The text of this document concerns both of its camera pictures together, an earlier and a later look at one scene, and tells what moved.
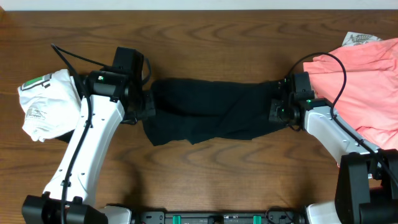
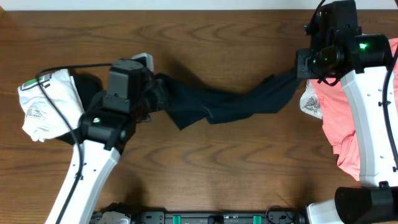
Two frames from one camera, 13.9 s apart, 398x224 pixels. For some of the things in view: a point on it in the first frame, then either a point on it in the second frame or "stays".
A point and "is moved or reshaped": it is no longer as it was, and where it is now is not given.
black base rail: x=220 y=218 stays
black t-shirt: x=200 y=111 is moved or reshaped
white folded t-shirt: x=51 y=104 stays
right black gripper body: x=279 y=112 → x=313 y=65
